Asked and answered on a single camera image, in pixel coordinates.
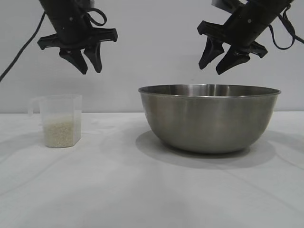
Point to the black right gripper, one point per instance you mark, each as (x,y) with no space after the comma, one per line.
(247,26)

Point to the translucent plastic measuring cup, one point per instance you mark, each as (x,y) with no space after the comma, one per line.
(61,107)

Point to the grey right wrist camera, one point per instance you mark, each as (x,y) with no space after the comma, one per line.
(219,3)

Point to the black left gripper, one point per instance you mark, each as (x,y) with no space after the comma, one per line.
(71,26)

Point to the stainless steel mixing bowl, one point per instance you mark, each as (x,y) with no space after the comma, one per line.
(206,121)

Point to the white rice grains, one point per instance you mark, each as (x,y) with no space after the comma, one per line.
(60,131)

